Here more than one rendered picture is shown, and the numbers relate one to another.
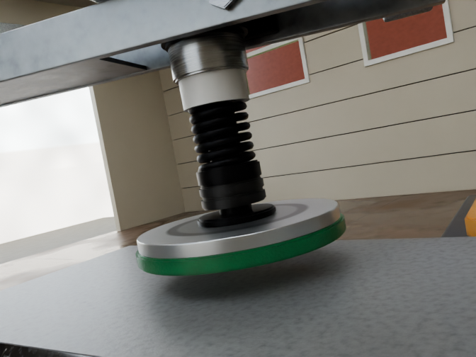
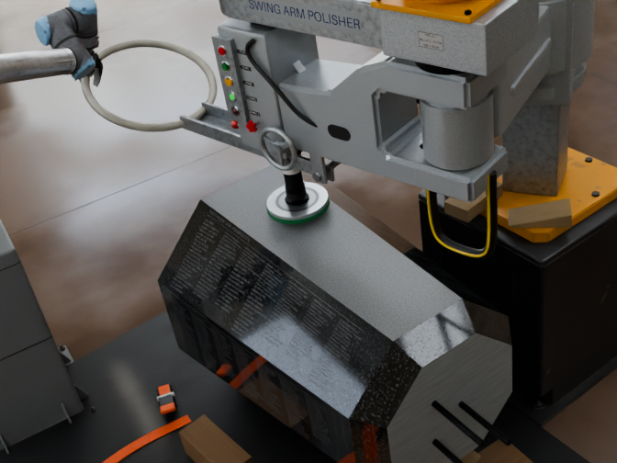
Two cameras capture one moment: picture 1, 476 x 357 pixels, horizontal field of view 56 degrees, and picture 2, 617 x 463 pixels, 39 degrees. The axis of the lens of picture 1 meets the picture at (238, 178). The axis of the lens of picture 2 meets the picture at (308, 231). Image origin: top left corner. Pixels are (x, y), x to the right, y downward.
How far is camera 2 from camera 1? 2.58 m
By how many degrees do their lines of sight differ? 40
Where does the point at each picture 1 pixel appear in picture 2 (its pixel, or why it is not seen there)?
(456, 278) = (330, 240)
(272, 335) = (284, 243)
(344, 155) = not seen: outside the picture
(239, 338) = (278, 242)
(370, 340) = (297, 252)
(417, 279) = (324, 237)
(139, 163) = not seen: outside the picture
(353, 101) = not seen: outside the picture
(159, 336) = (265, 235)
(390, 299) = (312, 242)
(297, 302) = (297, 234)
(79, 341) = (249, 230)
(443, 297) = (319, 245)
